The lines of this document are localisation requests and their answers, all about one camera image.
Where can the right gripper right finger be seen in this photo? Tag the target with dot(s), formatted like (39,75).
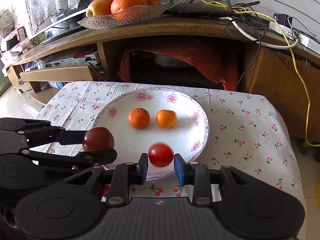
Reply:
(196,175)

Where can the cherry print tablecloth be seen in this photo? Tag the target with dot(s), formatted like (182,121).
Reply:
(246,131)

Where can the black wifi router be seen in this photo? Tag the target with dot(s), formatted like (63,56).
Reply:
(206,8)

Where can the glass fruit dish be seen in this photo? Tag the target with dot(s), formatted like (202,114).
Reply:
(132,15)

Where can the yellow red apple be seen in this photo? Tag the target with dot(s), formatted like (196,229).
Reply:
(99,7)

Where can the red cloth in cabinet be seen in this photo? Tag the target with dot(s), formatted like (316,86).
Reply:
(179,61)

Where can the silver set-top box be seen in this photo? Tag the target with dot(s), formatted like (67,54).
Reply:
(68,59)

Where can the white power strip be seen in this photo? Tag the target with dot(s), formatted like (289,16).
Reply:
(304,40)

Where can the front large orange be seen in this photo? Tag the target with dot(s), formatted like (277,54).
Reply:
(118,6)

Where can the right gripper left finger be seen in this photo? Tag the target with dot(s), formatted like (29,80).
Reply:
(124,176)

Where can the white floral ceramic bowl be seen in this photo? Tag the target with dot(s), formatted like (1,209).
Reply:
(188,138)

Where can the wooden tv cabinet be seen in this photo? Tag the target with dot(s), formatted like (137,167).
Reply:
(290,83)

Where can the mandarin orange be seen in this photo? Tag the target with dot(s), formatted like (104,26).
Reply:
(166,118)
(139,118)

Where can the black television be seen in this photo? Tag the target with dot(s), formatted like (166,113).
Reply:
(63,23)

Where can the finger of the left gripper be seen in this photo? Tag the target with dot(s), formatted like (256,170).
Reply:
(81,160)
(17,131)

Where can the black power adapter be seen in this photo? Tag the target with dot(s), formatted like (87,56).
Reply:
(283,19)

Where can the small red tomato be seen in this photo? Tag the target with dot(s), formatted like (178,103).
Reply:
(160,154)

